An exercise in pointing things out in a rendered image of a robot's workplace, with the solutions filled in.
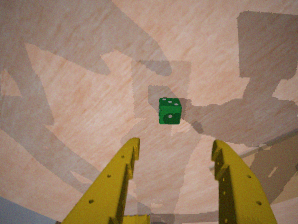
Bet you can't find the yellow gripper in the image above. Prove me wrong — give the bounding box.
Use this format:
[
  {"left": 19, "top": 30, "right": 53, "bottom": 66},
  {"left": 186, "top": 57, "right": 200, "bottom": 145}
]
[{"left": 61, "top": 137, "right": 278, "bottom": 224}]

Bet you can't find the green die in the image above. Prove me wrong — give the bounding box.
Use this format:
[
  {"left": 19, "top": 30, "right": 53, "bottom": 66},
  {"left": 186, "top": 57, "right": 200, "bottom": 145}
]
[{"left": 158, "top": 98, "right": 182, "bottom": 125}]

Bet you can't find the tan square mat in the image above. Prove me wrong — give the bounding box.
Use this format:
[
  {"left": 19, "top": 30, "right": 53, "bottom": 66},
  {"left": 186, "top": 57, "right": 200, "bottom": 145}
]
[{"left": 240, "top": 130, "right": 298, "bottom": 205}]

